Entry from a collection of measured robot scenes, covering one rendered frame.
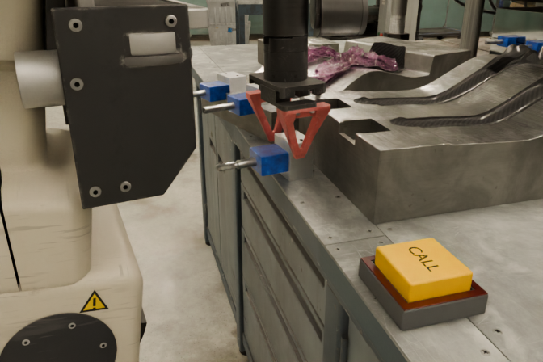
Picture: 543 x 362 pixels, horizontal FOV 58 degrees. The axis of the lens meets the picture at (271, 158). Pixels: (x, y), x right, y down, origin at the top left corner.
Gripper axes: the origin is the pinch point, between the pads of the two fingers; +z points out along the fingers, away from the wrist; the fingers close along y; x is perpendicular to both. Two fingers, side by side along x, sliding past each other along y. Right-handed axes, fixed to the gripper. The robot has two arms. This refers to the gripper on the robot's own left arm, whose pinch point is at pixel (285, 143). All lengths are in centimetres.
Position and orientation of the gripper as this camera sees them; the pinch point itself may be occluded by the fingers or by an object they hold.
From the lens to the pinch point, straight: 67.3
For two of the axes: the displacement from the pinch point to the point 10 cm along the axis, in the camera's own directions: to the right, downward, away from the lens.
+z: 0.1, 9.3, 3.6
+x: -9.0, 1.7, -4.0
